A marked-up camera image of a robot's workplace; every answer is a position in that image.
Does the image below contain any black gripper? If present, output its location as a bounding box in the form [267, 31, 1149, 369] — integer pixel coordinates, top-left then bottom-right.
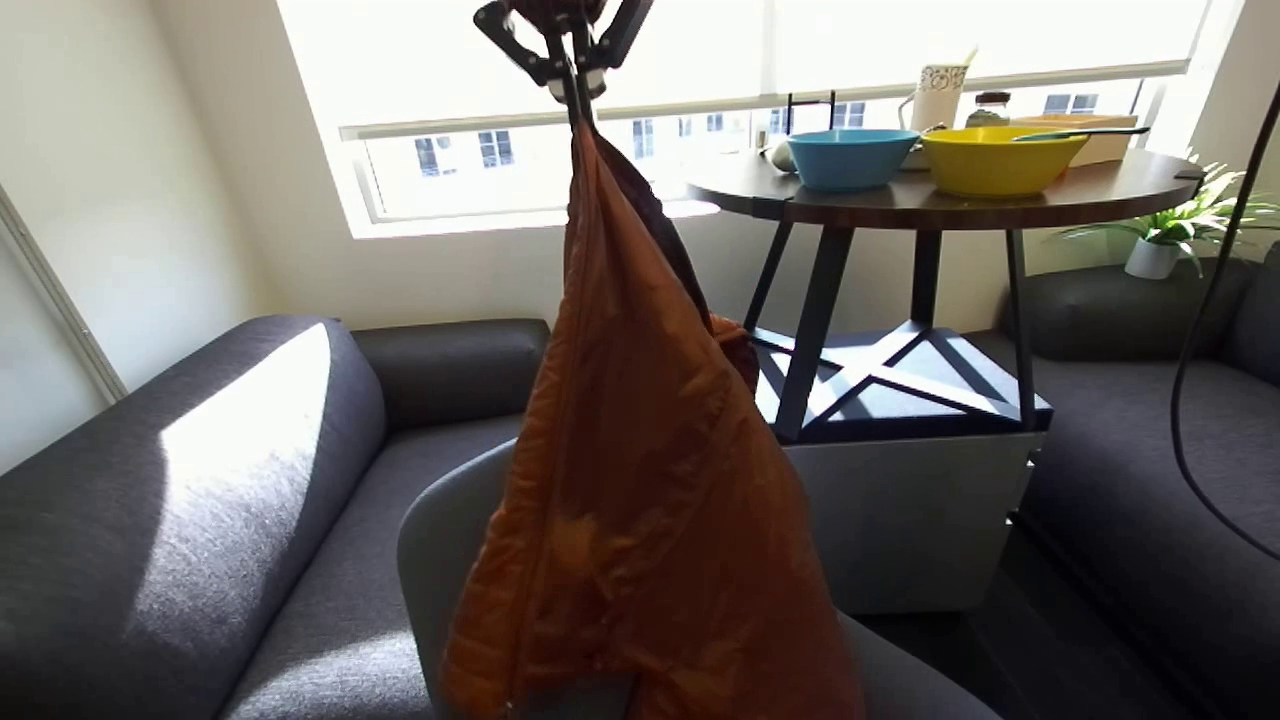
[470, 0, 662, 118]

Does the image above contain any orange jersey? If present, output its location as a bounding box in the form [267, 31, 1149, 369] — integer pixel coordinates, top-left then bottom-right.
[436, 101, 870, 720]

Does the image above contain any white roller blind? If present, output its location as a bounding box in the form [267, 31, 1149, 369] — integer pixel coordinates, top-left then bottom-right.
[272, 0, 1218, 145]

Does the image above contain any blue bowl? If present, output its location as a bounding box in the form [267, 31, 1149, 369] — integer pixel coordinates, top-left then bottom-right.
[781, 123, 919, 196]

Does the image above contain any round dark wooden table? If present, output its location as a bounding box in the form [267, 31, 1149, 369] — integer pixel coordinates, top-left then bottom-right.
[683, 139, 1206, 444]

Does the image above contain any jar with dark lid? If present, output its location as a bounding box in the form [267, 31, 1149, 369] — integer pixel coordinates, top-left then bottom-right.
[963, 86, 1018, 131]

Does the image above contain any yellow bowl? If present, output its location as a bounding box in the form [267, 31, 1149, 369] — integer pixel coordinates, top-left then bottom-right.
[916, 118, 1092, 203]

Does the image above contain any green spoon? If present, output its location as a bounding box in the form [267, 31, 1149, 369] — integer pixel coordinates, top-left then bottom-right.
[1012, 118, 1152, 145]

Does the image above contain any light wooden box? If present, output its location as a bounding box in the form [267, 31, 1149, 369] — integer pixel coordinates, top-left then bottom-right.
[1018, 112, 1144, 172]

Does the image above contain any white cabinet with dark cushion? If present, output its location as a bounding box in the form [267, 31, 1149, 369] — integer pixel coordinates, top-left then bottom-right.
[743, 316, 1055, 617]

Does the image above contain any dark grey long sofa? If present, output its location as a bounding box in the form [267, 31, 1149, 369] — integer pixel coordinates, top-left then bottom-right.
[0, 311, 551, 720]

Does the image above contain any green potted plant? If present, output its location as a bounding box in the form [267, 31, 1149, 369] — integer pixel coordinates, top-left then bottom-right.
[1117, 154, 1280, 278]

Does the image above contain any dark grey corner sofa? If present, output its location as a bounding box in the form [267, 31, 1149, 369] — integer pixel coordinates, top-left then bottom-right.
[996, 236, 1280, 720]

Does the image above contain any black metal frame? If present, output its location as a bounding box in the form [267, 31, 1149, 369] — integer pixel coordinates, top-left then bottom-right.
[781, 86, 839, 136]

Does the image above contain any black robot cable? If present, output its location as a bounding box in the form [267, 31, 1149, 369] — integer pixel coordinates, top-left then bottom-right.
[1168, 77, 1280, 567]

